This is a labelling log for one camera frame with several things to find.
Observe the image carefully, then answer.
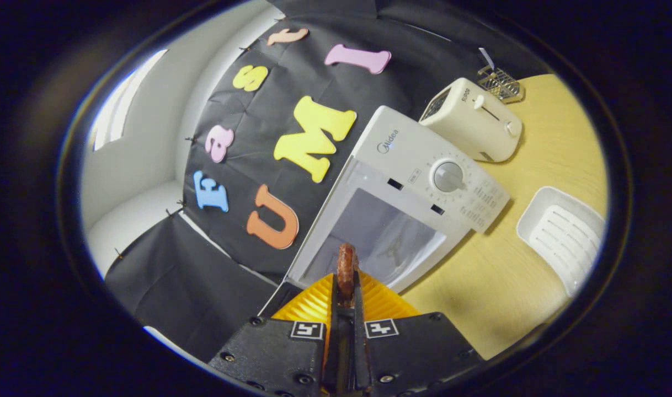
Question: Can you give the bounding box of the red meat slice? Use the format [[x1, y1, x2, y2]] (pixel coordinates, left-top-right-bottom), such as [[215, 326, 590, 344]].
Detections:
[[337, 243, 360, 308]]

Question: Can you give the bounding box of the white microwave oven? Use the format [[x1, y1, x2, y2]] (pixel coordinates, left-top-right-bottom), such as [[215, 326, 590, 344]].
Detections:
[[258, 105, 510, 316]]

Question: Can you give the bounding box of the long ceiling light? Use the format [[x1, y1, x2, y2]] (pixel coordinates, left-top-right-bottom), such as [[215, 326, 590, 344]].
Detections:
[[92, 49, 169, 152]]

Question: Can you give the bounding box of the white plastic tray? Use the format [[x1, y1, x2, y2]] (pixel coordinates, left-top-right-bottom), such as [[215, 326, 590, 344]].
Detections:
[[516, 186, 607, 298]]

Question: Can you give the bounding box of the cream toaster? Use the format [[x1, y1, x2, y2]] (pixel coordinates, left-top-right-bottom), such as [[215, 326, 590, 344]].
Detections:
[[419, 77, 523, 163]]

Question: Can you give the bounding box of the wire mesh basket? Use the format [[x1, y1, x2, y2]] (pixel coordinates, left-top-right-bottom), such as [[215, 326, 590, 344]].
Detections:
[[477, 65, 525, 104]]

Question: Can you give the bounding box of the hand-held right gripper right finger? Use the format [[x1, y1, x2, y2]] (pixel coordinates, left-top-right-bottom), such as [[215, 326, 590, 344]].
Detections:
[[351, 270, 484, 397]]

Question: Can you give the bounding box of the row of black clips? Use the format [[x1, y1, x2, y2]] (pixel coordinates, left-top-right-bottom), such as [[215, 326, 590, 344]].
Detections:
[[114, 45, 248, 260]]

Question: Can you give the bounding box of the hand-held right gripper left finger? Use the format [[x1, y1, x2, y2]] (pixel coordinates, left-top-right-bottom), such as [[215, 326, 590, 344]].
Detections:
[[208, 272, 343, 397]]

